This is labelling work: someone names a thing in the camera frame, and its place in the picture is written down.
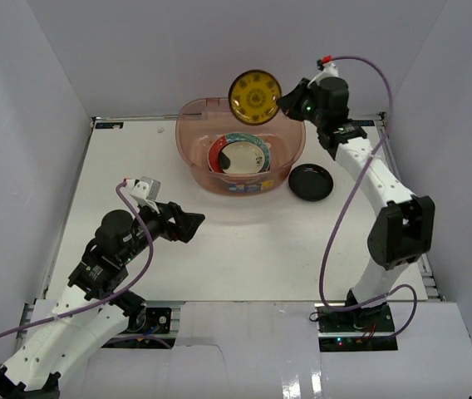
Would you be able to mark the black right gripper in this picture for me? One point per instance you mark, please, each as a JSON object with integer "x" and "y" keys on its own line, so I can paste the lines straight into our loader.
{"x": 287, "y": 103}

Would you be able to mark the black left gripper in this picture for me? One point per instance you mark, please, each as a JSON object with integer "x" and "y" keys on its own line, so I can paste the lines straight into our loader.
{"x": 174, "y": 224}

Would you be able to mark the yellow patterned plate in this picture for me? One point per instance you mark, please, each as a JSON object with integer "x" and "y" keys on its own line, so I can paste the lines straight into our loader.
{"x": 253, "y": 97}

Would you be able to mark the cream floral plate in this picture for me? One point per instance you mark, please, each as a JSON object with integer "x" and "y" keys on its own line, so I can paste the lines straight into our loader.
{"x": 241, "y": 158}

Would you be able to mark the red and teal floral plate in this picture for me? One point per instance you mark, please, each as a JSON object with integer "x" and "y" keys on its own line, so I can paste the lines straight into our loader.
{"x": 229, "y": 138}

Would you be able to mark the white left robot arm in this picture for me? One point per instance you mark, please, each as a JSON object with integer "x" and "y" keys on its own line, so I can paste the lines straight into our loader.
{"x": 92, "y": 308}

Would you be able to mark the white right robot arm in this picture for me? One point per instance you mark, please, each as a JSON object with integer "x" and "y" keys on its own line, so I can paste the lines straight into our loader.
{"x": 403, "y": 228}

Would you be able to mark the transparent pink plastic bin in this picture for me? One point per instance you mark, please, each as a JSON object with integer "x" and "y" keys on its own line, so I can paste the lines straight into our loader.
{"x": 201, "y": 122}

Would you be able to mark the black plate right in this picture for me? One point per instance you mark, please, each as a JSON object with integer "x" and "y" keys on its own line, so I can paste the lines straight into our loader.
{"x": 310, "y": 182}

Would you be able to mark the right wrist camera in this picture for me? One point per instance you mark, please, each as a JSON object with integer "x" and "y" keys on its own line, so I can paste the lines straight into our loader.
{"x": 326, "y": 68}

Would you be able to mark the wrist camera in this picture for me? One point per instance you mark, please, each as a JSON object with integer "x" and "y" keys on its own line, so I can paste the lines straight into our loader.
{"x": 326, "y": 68}
{"x": 144, "y": 192}

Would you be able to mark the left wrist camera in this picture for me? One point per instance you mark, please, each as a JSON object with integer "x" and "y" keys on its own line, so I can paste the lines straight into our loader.
{"x": 144, "y": 192}

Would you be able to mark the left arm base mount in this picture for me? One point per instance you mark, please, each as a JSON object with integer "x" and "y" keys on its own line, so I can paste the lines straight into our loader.
{"x": 149, "y": 329}

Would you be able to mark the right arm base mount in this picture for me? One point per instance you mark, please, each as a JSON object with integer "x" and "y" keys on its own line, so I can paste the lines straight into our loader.
{"x": 364, "y": 330}

